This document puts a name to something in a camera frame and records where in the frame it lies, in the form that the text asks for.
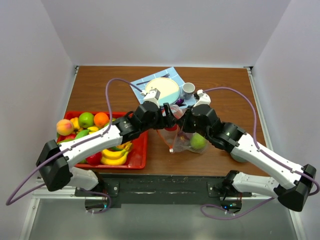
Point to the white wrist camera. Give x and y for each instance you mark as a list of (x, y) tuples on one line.
[(152, 96), (201, 98)]

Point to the cream and blue plate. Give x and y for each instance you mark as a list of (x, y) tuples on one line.
[(169, 89)]

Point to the yellow banana bunch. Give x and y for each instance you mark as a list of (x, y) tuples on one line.
[(116, 158)]

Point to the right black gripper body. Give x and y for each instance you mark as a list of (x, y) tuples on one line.
[(202, 131)]

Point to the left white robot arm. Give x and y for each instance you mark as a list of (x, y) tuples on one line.
[(56, 162)]

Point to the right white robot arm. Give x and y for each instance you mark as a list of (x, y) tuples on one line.
[(288, 182)]

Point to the clear orange zip top bag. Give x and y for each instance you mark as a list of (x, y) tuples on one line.
[(178, 141)]

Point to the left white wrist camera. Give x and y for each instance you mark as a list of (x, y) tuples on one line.
[(152, 96)]

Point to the red apple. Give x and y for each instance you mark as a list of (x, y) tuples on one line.
[(171, 129)]

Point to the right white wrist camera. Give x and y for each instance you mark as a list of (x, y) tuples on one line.
[(201, 98)]

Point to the blue checked cloth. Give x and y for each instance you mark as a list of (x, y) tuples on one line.
[(170, 73)]

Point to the orange fruit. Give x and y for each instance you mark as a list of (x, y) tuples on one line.
[(101, 119)]

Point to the purple spoon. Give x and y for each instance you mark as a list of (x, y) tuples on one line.
[(180, 102)]

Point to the green apple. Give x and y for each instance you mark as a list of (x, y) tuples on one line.
[(86, 120)]

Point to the red pomegranate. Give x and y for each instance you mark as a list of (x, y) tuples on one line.
[(94, 159)]

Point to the grey ceramic mug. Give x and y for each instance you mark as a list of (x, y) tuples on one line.
[(187, 90)]

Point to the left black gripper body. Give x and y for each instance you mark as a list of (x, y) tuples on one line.
[(158, 122)]

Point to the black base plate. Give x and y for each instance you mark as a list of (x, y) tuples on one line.
[(159, 190)]

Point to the peach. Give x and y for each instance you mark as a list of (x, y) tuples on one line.
[(64, 127)]

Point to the green lime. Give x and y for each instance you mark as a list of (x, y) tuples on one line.
[(197, 142)]

